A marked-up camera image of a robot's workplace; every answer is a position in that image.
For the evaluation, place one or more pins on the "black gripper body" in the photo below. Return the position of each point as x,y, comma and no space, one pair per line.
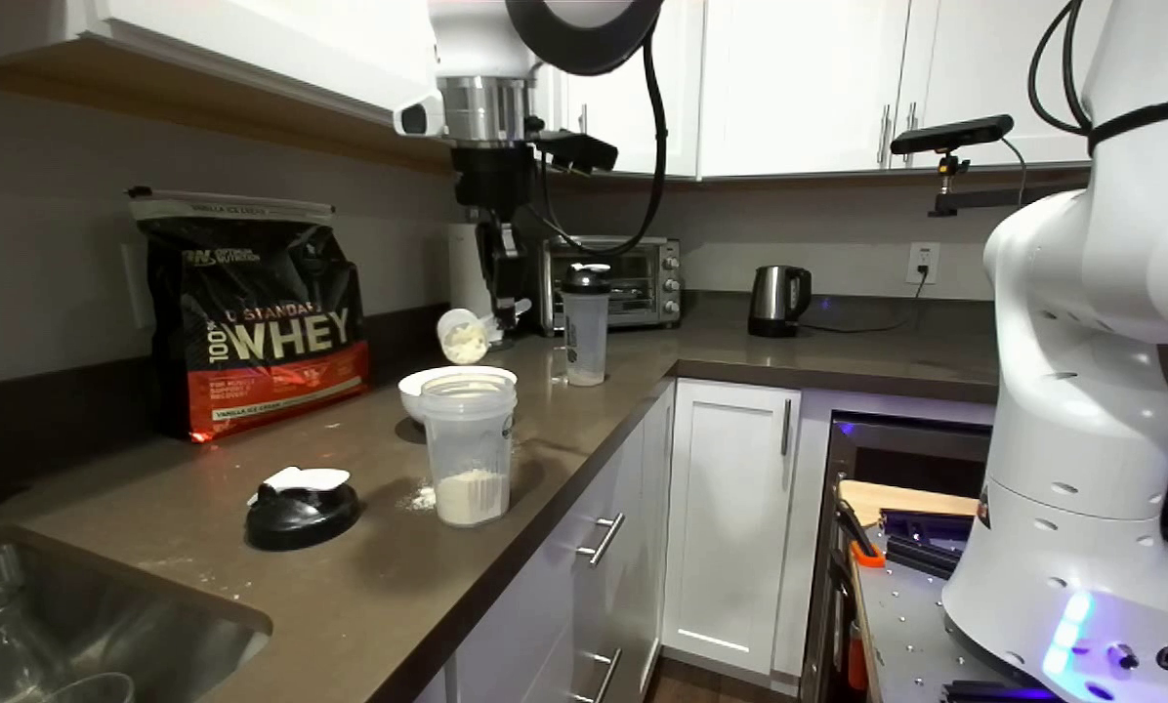
495,198

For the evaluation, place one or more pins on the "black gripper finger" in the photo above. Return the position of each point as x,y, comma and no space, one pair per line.
520,280
490,280

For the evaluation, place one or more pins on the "clear plastic measuring spoon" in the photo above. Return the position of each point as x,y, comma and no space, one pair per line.
465,336

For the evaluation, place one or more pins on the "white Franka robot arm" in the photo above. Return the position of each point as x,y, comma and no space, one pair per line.
1091,391

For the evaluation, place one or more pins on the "shaker bottle with black lid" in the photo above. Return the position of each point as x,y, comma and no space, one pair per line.
586,336

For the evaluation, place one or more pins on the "silver toaster oven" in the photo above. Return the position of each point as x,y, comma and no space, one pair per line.
634,280

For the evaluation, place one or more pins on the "clear plastic deli container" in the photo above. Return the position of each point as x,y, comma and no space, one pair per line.
465,454

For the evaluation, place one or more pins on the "black whey protein bag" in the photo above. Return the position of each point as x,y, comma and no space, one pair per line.
255,336

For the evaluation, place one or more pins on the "steel electric kettle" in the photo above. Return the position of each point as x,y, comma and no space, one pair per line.
776,300

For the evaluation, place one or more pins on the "black shaker lid white cap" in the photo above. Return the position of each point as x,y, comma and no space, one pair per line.
301,516

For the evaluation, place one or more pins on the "white base cabinet door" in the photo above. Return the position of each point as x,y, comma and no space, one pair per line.
733,521

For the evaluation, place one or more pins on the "white base cabinet run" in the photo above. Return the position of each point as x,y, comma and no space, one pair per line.
608,612

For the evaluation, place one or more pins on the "wooden board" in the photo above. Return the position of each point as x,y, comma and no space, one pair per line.
908,499

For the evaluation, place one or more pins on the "stainless steel sink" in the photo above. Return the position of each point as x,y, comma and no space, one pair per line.
153,625

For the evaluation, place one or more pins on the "black clamp bar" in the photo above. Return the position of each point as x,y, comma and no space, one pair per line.
929,539

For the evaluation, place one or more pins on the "metal robot mounting plate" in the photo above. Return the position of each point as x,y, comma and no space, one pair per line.
908,638

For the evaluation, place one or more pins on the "white upper wall cabinet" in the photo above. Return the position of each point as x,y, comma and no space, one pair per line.
789,81
215,51

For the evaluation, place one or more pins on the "white wall outlet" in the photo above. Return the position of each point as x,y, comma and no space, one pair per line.
925,260

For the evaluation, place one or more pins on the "black camera stand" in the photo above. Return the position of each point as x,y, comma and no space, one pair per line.
952,181

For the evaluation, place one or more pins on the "black bar camera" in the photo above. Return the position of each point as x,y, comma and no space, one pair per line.
955,133

